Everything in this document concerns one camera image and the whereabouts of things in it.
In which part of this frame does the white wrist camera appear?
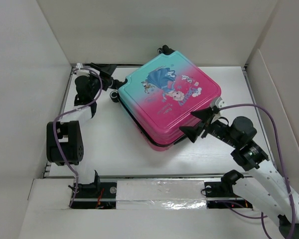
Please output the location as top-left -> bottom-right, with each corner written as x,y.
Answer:
73,63 -> 90,76
210,97 -> 225,115

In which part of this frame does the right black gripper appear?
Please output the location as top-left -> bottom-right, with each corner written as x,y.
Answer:
179,106 -> 239,148

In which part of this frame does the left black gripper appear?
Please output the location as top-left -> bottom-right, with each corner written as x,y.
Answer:
86,64 -> 116,100

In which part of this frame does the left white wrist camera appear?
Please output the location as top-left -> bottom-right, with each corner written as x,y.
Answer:
73,63 -> 90,76

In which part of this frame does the pink and teal kids suitcase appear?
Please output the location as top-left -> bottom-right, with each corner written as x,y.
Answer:
110,45 -> 221,151

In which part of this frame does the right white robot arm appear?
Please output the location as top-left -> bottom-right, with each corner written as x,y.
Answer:
179,106 -> 299,239

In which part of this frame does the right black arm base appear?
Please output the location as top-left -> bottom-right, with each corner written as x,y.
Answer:
201,170 -> 253,209

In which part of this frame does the aluminium rail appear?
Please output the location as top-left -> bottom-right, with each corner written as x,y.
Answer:
43,174 -> 255,180

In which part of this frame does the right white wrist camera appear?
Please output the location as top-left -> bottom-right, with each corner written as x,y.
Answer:
210,97 -> 225,115

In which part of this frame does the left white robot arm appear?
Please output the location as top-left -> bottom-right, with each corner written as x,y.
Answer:
46,63 -> 117,191

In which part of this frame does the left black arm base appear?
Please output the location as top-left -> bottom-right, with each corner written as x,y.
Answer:
68,171 -> 117,210

